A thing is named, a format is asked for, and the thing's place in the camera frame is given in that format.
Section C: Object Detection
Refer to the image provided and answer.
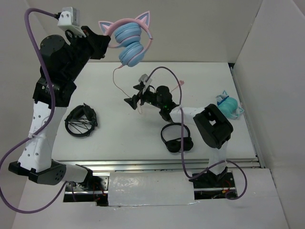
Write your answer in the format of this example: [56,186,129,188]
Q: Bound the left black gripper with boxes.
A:
[65,26,110,81]

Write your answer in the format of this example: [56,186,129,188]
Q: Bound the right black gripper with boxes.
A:
[124,83,164,110]

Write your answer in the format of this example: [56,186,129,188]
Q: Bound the pink headphone cable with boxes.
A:
[112,63,185,114]

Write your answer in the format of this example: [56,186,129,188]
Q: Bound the blue pink cat-ear headphones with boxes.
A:
[98,11,153,67]

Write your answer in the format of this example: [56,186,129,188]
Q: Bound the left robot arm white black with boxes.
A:
[8,26,111,190]

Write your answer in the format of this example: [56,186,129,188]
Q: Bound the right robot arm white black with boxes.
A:
[124,83,233,187]

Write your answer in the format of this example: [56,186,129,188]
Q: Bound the black folded headphones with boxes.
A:
[160,123,193,153]

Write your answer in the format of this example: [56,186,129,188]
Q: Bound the teal cat-ear headphones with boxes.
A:
[216,90,244,120]

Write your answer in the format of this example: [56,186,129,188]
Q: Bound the white foil-taped cover plate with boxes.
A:
[108,172,195,207]

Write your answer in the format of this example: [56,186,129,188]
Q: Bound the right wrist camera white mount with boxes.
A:
[139,74,152,93]

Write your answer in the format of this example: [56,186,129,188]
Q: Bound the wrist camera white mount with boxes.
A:
[139,74,152,93]
[57,7,85,37]

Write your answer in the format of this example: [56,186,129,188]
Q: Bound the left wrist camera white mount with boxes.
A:
[57,7,85,37]

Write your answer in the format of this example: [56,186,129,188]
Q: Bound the black headphones with wrapped cable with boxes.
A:
[64,104,98,138]

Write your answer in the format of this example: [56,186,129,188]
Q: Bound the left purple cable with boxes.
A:
[0,8,72,213]

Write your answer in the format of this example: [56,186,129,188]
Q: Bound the aluminium rail frame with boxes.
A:
[63,62,265,206]

